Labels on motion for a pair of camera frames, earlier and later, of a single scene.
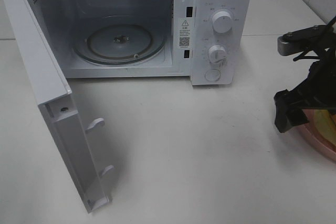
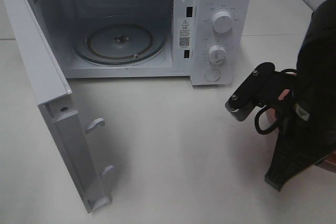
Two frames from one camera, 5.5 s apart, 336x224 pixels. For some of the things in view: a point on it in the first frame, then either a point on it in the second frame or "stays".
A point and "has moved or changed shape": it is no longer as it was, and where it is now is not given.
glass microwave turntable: [118, 44] stays
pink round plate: [313, 130] has moved or changed shape
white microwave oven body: [197, 25] stays
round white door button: [212, 75] stays
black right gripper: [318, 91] -> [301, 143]
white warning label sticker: [185, 33] stays
